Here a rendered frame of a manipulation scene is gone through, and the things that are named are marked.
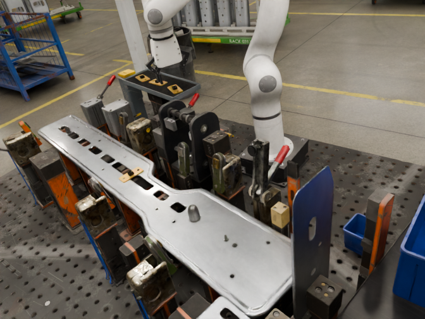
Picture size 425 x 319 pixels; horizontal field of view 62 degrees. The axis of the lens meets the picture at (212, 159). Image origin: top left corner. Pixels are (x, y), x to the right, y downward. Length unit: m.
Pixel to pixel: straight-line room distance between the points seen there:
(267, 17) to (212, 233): 0.76
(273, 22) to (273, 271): 0.83
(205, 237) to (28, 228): 0.99
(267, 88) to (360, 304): 0.80
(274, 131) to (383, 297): 0.85
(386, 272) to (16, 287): 1.22
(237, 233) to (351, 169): 0.82
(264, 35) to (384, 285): 0.89
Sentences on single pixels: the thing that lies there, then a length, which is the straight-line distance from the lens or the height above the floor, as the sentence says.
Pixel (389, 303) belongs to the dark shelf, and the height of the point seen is 1.03.
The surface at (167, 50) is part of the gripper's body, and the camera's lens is 1.32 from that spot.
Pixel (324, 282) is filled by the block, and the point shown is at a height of 1.08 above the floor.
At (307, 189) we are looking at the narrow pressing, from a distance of 0.56.
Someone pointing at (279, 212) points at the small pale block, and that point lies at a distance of 0.90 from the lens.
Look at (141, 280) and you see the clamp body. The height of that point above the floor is 1.04.
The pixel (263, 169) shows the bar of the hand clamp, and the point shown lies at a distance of 0.90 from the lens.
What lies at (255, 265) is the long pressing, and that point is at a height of 1.00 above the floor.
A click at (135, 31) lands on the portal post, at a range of 4.98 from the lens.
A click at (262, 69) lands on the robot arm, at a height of 1.22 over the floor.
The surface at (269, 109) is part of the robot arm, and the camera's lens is 1.42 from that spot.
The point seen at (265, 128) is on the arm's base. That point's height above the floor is 0.94.
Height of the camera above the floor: 1.69
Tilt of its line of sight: 34 degrees down
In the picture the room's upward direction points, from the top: 11 degrees counter-clockwise
